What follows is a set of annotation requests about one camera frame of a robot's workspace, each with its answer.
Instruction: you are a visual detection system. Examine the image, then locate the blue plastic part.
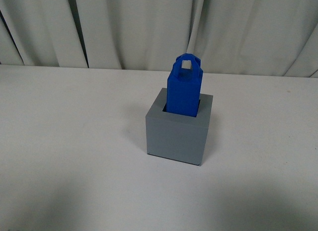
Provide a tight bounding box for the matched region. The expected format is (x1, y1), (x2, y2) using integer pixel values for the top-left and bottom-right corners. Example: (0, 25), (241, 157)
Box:
(166, 53), (203, 117)

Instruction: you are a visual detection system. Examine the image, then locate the gray cube base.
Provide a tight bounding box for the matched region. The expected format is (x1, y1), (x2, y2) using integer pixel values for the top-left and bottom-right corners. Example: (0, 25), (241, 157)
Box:
(146, 88), (213, 165)

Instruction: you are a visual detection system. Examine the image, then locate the white curtain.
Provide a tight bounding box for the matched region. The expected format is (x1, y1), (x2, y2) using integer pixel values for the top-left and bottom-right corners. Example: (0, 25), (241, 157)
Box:
(0, 0), (318, 77)

